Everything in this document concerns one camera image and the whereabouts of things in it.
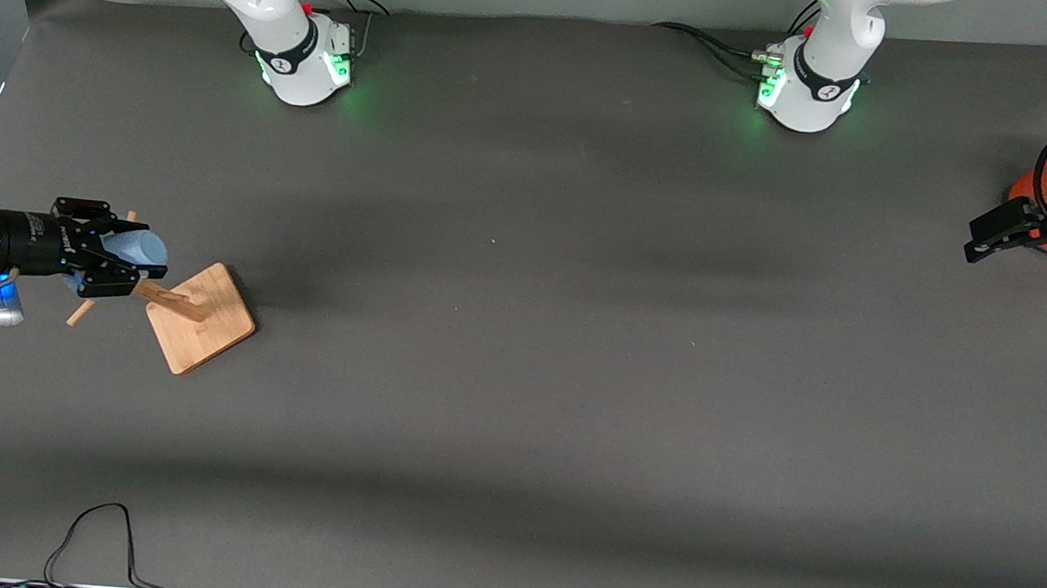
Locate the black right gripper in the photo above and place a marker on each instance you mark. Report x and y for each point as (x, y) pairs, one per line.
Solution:
(30, 242)

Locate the light blue cup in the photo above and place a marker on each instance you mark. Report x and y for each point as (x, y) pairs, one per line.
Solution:
(149, 251)

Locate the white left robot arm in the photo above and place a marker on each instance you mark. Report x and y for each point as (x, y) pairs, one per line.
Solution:
(827, 56)

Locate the wooden cup rack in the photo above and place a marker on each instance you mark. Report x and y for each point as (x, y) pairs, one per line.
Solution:
(204, 320)

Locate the dark grey table mat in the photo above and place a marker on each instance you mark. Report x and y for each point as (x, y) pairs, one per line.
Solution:
(517, 378)

